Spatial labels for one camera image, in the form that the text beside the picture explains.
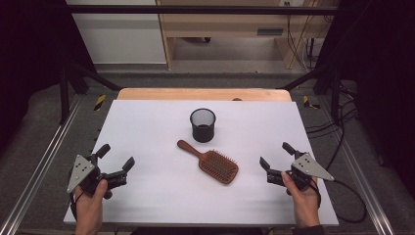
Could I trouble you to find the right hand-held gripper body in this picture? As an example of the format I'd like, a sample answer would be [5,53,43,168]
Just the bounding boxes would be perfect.
[266,151,336,192]

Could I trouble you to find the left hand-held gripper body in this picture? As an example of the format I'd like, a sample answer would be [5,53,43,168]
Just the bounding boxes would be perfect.
[67,153,128,201]

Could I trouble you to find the wooden paddle hairbrush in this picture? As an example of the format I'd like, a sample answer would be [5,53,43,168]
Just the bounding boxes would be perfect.
[176,139,240,185]

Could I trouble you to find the black mesh cup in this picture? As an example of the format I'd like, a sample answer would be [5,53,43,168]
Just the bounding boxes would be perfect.
[189,108,217,144]

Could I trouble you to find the person's left hand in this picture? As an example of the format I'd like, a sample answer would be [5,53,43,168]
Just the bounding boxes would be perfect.
[73,179,109,226]

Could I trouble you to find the person's right hand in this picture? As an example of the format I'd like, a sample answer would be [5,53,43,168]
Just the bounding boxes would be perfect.
[281,171,321,229]

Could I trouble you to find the white table cover sheet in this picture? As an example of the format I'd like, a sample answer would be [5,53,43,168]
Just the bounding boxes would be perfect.
[63,99,340,228]

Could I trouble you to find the yellow black tape marker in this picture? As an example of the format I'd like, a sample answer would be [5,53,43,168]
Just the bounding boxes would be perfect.
[94,94,108,112]
[302,95,321,110]

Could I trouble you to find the black metal stand strut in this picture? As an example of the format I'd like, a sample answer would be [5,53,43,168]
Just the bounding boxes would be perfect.
[279,64,343,122]
[59,61,122,125]

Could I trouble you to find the wooden table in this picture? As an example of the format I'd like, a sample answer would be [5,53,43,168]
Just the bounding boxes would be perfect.
[116,87,293,102]

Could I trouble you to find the white cabinet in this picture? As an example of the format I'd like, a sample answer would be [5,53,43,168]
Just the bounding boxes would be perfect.
[66,0,167,65]

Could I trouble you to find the black curtain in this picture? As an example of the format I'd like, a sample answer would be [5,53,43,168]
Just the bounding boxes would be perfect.
[0,0,97,151]
[314,0,415,199]

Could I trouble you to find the light wooden desk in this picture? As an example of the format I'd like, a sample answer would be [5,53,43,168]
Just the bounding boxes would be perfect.
[156,0,341,71]

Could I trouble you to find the black floor cables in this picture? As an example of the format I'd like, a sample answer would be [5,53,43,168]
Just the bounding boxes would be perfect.
[305,82,360,171]

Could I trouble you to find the aluminium floor rail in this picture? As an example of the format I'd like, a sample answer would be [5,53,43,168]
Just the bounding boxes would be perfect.
[0,94,83,235]
[317,97,396,235]

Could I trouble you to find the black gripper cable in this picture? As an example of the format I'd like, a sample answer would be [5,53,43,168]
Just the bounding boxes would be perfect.
[325,178,367,224]

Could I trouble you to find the hanging desk cables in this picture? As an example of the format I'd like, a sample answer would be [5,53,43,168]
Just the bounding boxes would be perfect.
[285,2,316,71]

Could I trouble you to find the black horizontal frame bar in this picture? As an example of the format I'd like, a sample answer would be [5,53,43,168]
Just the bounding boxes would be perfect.
[63,4,342,16]

